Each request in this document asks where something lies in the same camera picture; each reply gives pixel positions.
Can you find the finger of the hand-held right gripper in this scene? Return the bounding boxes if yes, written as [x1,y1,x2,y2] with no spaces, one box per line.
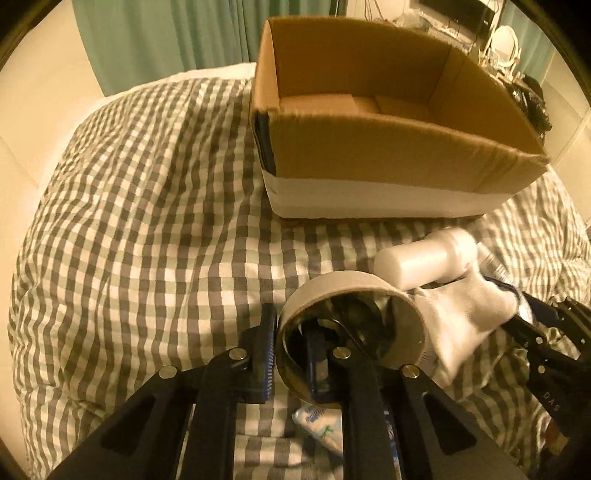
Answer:
[502,284,591,344]
[496,314,591,370]

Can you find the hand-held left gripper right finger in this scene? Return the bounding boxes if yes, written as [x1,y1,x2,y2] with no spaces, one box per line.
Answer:
[301,323,528,480]

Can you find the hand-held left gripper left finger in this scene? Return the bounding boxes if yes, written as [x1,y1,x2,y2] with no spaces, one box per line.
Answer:
[46,305,279,480]

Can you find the white sock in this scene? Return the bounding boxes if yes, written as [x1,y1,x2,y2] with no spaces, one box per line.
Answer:
[412,271,519,389]

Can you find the grey tape roll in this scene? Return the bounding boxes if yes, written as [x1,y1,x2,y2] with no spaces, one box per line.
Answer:
[276,271,428,402]

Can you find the brown cardboard box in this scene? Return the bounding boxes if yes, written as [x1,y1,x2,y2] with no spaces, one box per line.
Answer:
[249,16,551,220]

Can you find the white blue printed packet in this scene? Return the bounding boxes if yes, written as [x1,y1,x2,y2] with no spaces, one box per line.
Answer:
[292,405,345,457]

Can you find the white printed tube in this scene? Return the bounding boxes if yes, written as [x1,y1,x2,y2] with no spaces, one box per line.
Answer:
[475,244,509,283]

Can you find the white plastic bottle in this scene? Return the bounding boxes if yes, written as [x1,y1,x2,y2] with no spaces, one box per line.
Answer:
[373,228,479,292]

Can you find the grey checkered blanket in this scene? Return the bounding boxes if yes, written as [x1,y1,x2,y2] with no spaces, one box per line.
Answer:
[8,76,591,480]

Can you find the dark bag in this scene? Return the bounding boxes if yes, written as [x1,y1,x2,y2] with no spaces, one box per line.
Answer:
[507,75,553,136]

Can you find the white oval mirror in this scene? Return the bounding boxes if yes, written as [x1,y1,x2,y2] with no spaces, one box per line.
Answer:
[488,25,519,71]

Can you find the white pillow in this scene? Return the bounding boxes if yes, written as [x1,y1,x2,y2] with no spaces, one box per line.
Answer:
[173,62,257,85]

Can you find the black monitor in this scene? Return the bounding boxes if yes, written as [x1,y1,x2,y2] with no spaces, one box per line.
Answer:
[418,0,498,34]

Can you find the green curtain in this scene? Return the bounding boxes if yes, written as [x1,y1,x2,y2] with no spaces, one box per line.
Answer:
[71,0,357,99]

